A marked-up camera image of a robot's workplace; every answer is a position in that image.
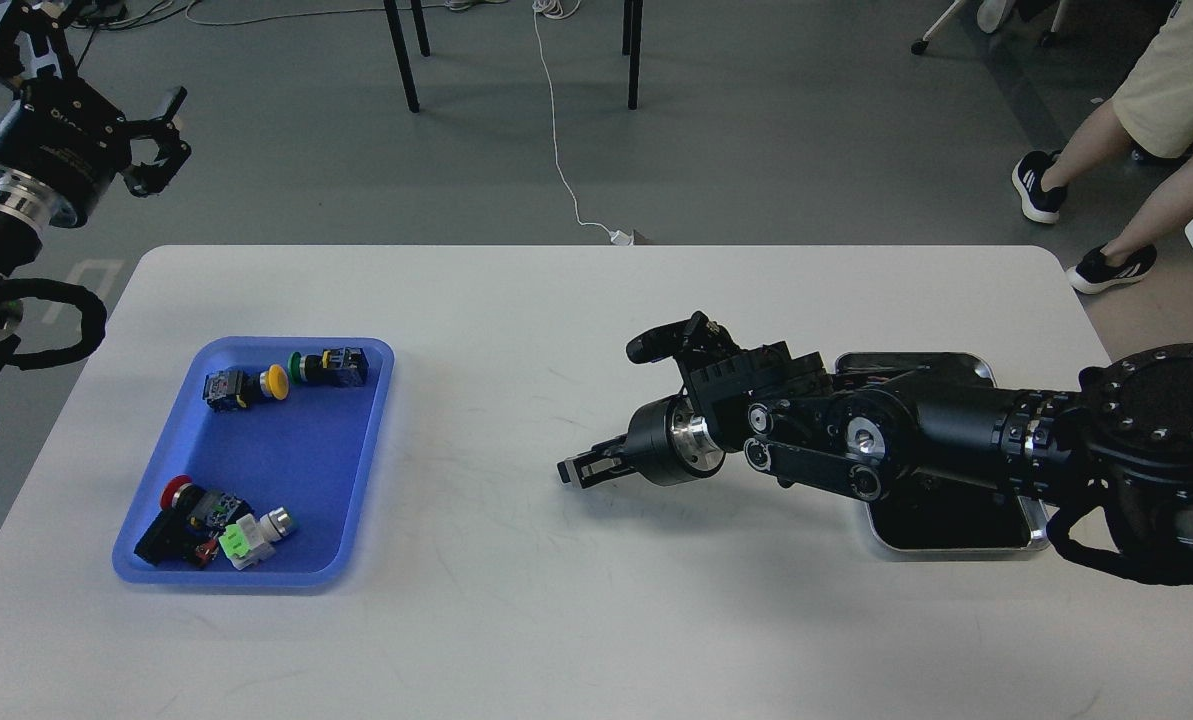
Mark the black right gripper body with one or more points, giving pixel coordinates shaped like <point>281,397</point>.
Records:
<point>669,444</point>

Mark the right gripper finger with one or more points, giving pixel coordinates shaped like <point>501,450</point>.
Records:
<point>612,447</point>
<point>586,471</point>

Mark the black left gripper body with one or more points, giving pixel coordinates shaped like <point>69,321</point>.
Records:
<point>62,133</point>

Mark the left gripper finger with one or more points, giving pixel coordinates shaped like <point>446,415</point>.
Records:
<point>33,41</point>
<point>148,179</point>

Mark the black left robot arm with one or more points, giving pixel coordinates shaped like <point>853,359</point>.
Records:
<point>26,206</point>

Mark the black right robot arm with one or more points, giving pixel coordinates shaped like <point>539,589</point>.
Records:
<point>1114,458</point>

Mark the silver metal tray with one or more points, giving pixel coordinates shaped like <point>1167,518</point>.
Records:
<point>939,519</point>

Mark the blue plastic tray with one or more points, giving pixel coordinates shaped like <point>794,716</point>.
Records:
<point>311,454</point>

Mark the black table leg left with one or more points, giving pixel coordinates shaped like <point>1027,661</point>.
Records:
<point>400,48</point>

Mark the black table leg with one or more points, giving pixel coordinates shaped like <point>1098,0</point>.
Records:
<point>400,48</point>
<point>632,22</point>

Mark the red emergency stop button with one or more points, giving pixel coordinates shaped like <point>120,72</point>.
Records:
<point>191,520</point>

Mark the black table leg right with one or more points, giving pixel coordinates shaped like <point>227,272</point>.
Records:
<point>632,22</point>

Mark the person in beige shorts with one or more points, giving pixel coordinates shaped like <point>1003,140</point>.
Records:
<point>1153,109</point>

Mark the yellow push button switch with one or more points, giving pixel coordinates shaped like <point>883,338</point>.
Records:
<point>234,388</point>

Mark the green push button switch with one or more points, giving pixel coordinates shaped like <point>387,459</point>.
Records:
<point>341,367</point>

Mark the white selector switch green block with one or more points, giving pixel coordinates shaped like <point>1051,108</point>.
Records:
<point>250,540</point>

